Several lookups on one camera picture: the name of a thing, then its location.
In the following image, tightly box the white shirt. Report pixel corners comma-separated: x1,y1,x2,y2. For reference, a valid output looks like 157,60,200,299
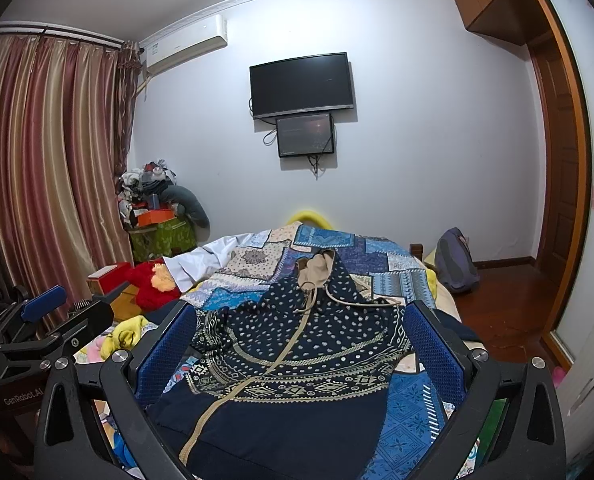
163,233,254,292

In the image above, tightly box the purple grey backpack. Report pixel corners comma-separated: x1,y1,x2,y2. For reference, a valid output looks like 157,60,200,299
435,228,480,294

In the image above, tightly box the yellow plush toy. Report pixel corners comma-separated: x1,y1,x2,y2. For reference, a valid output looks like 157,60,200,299
99,315,148,361

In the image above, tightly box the yellow plush pillow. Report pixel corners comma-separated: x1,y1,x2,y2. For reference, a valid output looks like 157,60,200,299
287,210,333,230

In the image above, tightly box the blue patchwork bedspread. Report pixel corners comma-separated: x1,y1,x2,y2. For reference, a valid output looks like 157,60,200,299
96,222,484,480

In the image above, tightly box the white air conditioner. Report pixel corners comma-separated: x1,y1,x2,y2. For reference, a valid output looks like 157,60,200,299
145,14,227,76

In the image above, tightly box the red plush toy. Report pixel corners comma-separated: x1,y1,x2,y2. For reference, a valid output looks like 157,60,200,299
126,258,181,312

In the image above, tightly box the navy patterned hooded garment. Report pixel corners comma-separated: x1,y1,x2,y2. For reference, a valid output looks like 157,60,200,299
148,249,411,479

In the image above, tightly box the large wall television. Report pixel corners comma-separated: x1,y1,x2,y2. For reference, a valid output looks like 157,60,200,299
249,52,355,119

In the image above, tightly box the small wall monitor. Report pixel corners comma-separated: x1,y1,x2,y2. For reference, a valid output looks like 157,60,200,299
276,113,335,158

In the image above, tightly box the striped pink curtain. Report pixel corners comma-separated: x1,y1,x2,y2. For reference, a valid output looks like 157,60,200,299
0,35,140,302

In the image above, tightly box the red box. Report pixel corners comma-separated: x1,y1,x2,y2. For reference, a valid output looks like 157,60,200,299
86,262,132,296

